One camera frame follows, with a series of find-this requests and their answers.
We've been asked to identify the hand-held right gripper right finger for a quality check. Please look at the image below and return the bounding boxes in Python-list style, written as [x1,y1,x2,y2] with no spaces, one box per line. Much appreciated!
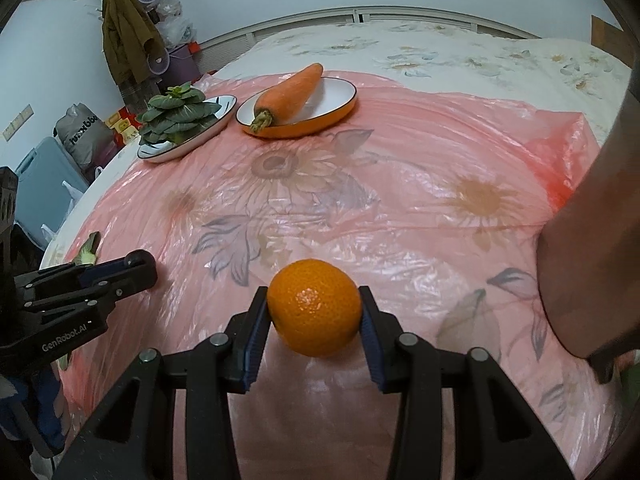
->
[357,286,576,480]

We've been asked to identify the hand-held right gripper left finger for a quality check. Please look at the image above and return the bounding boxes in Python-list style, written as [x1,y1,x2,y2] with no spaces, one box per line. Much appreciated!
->
[52,286,271,480]

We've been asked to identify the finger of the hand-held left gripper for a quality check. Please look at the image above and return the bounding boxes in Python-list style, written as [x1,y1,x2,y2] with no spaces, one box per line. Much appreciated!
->
[15,251,133,291]
[25,252,158,311]

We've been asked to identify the orange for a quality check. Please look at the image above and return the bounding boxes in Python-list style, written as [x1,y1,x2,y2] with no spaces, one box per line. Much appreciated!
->
[266,258,363,358]

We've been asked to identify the small bok choy leaf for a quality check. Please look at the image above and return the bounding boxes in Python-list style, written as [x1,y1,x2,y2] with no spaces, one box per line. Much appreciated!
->
[70,231,101,267]

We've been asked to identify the pink plastic sheet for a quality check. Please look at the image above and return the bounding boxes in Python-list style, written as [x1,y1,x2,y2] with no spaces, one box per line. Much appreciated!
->
[60,71,621,480]

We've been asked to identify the yellow boxes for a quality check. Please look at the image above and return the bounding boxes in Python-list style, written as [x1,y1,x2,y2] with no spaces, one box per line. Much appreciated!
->
[107,107,143,146]

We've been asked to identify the pile of green leaves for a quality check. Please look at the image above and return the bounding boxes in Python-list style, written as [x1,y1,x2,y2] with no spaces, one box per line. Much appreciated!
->
[137,82,221,147]

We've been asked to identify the white plate with dark rim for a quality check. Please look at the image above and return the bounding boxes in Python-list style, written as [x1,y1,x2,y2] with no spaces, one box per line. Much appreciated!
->
[137,95,238,164]

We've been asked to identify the purple bin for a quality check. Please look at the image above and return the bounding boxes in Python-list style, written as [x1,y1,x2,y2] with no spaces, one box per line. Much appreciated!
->
[165,42,201,81]

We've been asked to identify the carrot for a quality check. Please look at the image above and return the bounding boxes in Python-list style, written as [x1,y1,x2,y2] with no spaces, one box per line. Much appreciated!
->
[250,62,325,135]

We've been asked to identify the brown and black electric kettle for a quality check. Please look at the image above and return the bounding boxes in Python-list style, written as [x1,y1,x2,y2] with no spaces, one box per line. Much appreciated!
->
[536,77,640,386]

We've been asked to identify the olive brown coat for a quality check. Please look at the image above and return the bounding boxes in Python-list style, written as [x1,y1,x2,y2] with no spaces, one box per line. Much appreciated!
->
[102,0,163,86]

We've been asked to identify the orange rimmed white plate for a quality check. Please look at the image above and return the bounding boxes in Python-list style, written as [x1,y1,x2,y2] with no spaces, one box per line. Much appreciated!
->
[236,76,359,140]

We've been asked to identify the clear plastic bags on rack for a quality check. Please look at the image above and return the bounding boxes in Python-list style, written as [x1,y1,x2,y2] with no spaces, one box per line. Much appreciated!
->
[157,0,196,46]

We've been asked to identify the wooden headboard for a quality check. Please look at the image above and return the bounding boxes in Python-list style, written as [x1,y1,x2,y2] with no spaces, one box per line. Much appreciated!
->
[591,15,636,68]

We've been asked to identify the grey drawstring bag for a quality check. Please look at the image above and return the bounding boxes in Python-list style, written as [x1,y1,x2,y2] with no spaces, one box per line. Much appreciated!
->
[54,103,113,171]

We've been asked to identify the wall switch plate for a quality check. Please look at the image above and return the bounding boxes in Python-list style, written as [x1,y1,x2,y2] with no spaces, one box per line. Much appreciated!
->
[1,105,33,142]

